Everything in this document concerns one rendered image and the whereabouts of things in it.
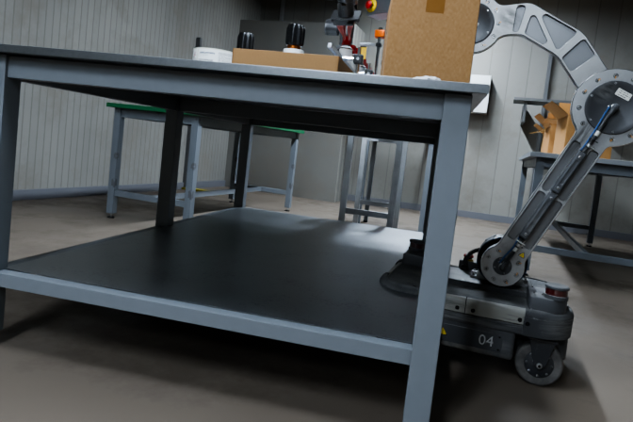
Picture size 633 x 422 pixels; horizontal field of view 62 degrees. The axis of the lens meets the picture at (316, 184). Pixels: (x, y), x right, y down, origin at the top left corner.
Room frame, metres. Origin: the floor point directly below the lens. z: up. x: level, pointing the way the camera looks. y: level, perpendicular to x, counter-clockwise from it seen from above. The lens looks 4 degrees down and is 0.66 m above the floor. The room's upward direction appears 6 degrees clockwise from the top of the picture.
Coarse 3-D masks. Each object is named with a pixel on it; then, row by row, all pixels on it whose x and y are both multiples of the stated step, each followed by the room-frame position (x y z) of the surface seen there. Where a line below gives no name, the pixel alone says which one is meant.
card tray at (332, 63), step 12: (240, 60) 1.28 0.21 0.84; (252, 60) 1.27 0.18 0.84; (264, 60) 1.27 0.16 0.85; (276, 60) 1.26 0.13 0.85; (288, 60) 1.26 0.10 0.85; (300, 60) 1.25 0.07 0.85; (312, 60) 1.25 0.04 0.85; (324, 60) 1.24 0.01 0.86; (336, 60) 1.23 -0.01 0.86; (348, 72) 1.37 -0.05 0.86
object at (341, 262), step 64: (0, 64) 1.42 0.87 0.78; (64, 64) 1.39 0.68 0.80; (0, 128) 1.41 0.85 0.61; (320, 128) 3.27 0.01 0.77; (384, 128) 2.21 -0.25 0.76; (448, 128) 1.18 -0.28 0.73; (0, 192) 1.43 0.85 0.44; (448, 192) 1.18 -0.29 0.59; (0, 256) 1.44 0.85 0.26; (64, 256) 1.66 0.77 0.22; (128, 256) 1.75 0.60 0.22; (192, 256) 1.86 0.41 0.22; (256, 256) 1.97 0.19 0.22; (320, 256) 2.11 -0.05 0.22; (384, 256) 2.26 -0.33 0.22; (448, 256) 1.17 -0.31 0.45; (0, 320) 1.46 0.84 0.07; (192, 320) 1.30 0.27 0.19; (256, 320) 1.27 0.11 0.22; (320, 320) 1.32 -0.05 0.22; (384, 320) 1.38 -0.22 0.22
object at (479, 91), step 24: (0, 48) 1.38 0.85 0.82; (24, 48) 1.37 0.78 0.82; (48, 48) 1.35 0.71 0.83; (216, 72) 1.30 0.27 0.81; (240, 72) 1.25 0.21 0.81; (264, 72) 1.24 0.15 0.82; (288, 72) 1.23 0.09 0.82; (312, 72) 1.21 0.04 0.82; (336, 72) 1.20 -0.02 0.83; (480, 96) 1.19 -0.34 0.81; (408, 120) 2.21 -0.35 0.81
